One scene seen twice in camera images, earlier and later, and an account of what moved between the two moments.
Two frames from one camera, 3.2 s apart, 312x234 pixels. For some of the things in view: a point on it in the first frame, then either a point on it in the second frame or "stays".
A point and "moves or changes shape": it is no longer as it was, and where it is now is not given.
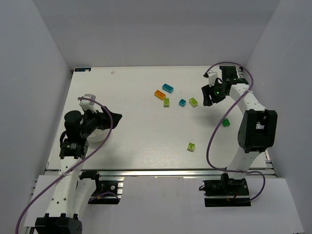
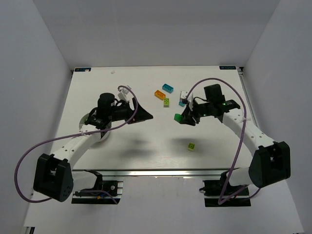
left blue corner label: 83,69 stays
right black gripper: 211,92 to 192,114
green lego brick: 225,122 moves or changes shape
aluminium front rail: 162,173 stays
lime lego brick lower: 190,146 stays
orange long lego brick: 160,94 stays
